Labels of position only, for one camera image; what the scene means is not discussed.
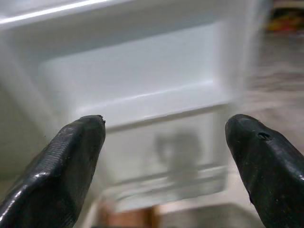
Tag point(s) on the clear crisper drawer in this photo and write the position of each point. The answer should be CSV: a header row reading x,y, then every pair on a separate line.
x,y
133,166

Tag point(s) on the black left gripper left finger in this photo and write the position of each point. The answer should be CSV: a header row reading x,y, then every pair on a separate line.
x,y
54,180

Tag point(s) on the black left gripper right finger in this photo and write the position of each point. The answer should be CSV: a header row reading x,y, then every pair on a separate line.
x,y
270,171

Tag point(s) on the glass fridge shelf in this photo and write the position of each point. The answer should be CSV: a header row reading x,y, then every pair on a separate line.
x,y
142,114

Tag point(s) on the yellow red colourful packet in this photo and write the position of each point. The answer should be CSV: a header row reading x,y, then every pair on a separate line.
x,y
287,16

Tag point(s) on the white fridge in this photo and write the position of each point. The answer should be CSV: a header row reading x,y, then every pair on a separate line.
x,y
133,59

